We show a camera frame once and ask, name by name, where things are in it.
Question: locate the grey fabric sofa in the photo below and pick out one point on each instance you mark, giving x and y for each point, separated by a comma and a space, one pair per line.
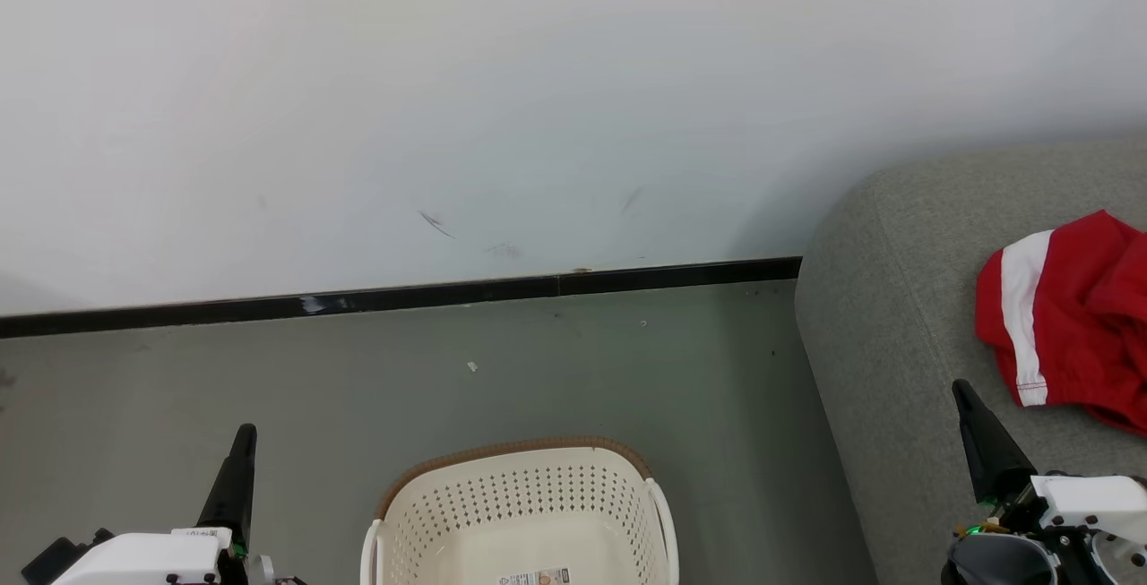
896, 343

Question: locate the red white-striped garment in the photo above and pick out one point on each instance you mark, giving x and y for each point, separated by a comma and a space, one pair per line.
1131, 316
1048, 316

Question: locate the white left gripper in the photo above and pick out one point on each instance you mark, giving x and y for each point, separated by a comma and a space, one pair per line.
143, 558

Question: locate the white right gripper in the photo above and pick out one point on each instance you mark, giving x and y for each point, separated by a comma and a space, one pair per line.
1089, 500

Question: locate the printed basket label sticker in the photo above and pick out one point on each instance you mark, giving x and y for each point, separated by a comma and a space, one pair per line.
536, 578

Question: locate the black wall baseboard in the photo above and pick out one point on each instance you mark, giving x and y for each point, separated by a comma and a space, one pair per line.
403, 296

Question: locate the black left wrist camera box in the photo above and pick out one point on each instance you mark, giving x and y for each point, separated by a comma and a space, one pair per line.
58, 558

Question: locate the cream perforated laundry basket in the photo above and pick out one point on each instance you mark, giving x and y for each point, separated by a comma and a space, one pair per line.
529, 495

